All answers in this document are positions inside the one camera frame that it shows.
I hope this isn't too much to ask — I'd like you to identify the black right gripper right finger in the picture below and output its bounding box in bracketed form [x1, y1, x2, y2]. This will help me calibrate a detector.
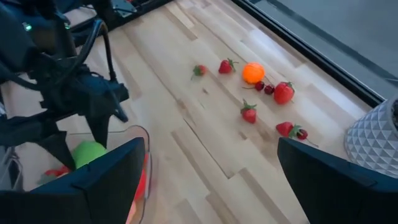
[277, 137, 398, 224]

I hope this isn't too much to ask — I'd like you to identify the grey geometric patterned planter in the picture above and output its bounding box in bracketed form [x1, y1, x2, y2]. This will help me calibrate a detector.
[344, 98, 398, 179]

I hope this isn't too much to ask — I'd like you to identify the red strawberry with green leaves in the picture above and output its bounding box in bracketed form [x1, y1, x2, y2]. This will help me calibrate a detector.
[218, 57, 239, 75]
[190, 64, 208, 81]
[36, 164, 73, 186]
[239, 98, 258, 124]
[133, 152, 149, 202]
[275, 121, 302, 139]

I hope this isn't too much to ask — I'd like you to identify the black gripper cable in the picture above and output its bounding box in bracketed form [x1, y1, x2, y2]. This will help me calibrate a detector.
[60, 19, 118, 83]

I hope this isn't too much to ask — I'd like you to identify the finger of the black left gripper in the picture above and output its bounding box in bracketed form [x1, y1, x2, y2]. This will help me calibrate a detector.
[85, 113, 111, 149]
[37, 130, 75, 171]

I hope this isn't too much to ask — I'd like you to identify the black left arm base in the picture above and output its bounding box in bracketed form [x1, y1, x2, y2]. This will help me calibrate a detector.
[63, 0, 175, 32]

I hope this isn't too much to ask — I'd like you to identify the black table edge rail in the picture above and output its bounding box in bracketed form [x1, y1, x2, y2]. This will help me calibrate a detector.
[231, 0, 385, 108]

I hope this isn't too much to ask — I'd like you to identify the orange ribbed mandarin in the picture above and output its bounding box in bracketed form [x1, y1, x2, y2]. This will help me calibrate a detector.
[241, 62, 266, 85]

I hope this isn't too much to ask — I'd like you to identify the green apple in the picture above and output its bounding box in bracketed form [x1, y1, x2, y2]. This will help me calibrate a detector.
[71, 140, 109, 170]

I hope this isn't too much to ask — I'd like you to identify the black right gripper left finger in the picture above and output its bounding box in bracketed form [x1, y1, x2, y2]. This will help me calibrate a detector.
[0, 137, 147, 224]

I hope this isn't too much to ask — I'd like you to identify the clear plastic storage container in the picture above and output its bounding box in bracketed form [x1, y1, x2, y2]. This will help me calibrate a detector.
[0, 124, 153, 224]

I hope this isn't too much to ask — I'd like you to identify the red tomato with green top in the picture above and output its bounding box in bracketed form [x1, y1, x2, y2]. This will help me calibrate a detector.
[273, 81, 295, 105]

